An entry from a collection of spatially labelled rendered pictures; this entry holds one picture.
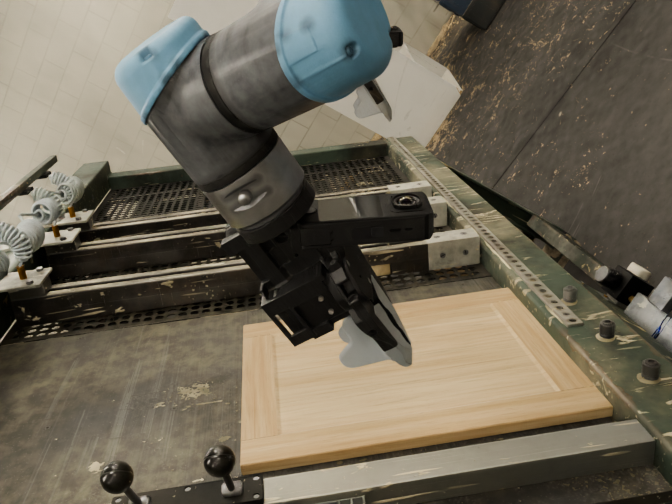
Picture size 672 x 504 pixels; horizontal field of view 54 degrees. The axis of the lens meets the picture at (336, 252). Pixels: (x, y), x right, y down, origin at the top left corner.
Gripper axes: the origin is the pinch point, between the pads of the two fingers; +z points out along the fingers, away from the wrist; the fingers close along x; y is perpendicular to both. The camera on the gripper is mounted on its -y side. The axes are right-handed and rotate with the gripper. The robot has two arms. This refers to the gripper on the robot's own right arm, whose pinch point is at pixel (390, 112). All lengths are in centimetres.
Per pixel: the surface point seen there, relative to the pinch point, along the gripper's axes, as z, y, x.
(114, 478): -2, 43, 64
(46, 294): -3, 87, -7
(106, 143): 46, 289, -487
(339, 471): 21, 26, 55
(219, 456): 3, 32, 63
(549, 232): 118, -19, -113
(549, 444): 34, 0, 53
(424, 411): 31, 16, 41
